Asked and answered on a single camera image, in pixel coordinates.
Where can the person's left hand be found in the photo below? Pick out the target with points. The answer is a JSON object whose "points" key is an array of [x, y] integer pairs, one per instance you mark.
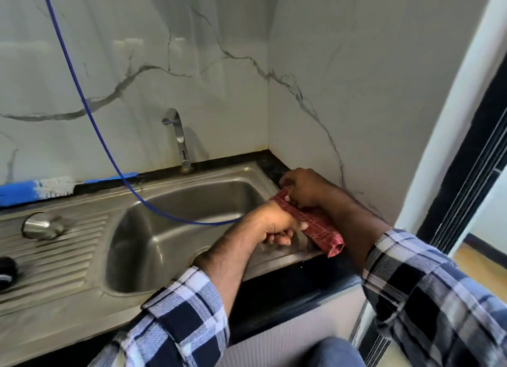
{"points": [[269, 220]]}

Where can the person's right hand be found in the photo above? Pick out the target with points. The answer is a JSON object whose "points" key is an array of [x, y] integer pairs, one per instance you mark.
{"points": [[311, 188]]}

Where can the person's right fingers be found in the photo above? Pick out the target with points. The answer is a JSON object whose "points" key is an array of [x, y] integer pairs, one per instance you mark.
{"points": [[290, 180]]}

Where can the person's left fingers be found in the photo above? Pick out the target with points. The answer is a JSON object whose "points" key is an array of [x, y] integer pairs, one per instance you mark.
{"points": [[282, 238]]}

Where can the red checked cloth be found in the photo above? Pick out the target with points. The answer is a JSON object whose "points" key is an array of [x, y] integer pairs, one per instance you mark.
{"points": [[317, 226]]}

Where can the person's left forearm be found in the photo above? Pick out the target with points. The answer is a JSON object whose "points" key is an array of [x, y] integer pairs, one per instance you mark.
{"points": [[206, 299]]}

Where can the person's right forearm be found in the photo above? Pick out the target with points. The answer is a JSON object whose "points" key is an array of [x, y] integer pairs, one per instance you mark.
{"points": [[420, 287]]}

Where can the white cabinet front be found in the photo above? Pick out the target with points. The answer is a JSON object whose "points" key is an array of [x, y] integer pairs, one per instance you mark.
{"points": [[301, 323]]}

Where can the chrome tap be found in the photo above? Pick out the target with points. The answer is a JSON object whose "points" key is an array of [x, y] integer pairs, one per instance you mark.
{"points": [[180, 137]]}

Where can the person's blue jeans leg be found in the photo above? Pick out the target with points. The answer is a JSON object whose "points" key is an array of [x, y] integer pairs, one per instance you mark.
{"points": [[328, 353]]}

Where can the stainless steel sink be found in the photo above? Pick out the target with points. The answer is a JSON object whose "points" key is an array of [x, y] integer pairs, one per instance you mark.
{"points": [[150, 236]]}

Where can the round steel lid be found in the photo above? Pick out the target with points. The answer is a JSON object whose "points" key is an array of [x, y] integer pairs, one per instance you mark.
{"points": [[41, 225]]}

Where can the blue white bristle brush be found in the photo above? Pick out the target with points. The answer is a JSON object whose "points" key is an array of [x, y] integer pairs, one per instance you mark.
{"points": [[23, 190]]}

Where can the black round object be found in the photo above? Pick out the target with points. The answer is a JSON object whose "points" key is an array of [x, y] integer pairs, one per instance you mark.
{"points": [[7, 273]]}

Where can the black window frame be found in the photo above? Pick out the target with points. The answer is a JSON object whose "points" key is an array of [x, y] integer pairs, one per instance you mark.
{"points": [[475, 157]]}

